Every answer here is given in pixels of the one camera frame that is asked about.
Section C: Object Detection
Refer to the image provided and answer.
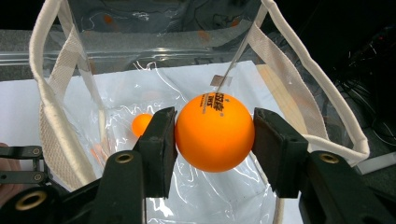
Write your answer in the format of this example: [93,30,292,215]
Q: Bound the orange table tennis ball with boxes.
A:
[174,91,256,174]
[131,113,154,138]

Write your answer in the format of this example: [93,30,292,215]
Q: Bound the white table cover sheet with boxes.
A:
[0,60,304,224]

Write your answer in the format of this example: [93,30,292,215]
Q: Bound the dark tangled cables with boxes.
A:
[337,26,396,147]

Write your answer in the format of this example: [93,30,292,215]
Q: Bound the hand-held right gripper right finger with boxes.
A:
[251,107,309,199]

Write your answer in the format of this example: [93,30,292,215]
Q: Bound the clear plastic bag beige trim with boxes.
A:
[28,0,371,224]

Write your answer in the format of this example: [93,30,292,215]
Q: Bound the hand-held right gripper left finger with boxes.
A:
[134,106,177,199]

